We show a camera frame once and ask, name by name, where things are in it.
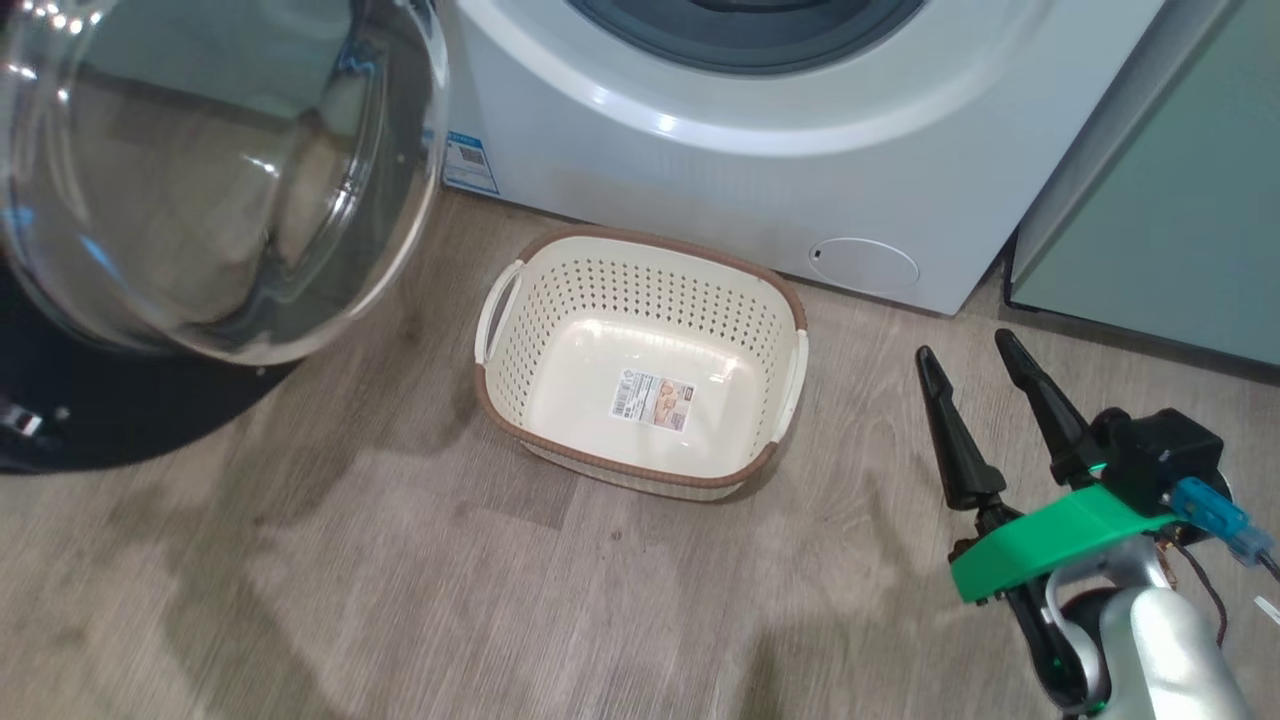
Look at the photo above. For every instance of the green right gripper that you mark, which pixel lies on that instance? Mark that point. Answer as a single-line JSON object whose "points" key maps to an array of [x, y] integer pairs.
{"points": [[1050, 545]]}

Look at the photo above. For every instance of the washing machine glass door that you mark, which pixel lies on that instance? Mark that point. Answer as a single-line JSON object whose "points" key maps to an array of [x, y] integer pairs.
{"points": [[200, 200]]}

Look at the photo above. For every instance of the white front-load washing machine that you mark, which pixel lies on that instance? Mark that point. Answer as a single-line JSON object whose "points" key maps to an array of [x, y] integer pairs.
{"points": [[800, 170]]}

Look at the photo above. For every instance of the grey rubber door gasket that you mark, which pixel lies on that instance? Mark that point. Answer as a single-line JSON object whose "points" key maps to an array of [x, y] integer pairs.
{"points": [[750, 45]]}

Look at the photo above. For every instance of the round white filter cover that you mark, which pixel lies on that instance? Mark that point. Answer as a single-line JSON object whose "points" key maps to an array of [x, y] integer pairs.
{"points": [[863, 264]]}

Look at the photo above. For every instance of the pale green cabinet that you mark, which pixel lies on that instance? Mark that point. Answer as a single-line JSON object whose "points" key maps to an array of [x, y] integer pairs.
{"points": [[1170, 200]]}

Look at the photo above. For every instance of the printed basket label sticker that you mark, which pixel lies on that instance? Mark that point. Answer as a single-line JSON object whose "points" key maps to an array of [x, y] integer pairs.
{"points": [[653, 401]]}

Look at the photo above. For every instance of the cream basket with brown rim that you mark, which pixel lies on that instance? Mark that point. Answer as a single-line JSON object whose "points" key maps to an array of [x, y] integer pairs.
{"points": [[640, 330]]}

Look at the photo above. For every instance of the blue energy label sticker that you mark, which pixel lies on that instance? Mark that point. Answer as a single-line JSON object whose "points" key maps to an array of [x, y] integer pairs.
{"points": [[470, 162]]}

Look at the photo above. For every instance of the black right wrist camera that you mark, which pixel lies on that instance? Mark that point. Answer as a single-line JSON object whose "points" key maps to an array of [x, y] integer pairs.
{"points": [[1165, 455]]}

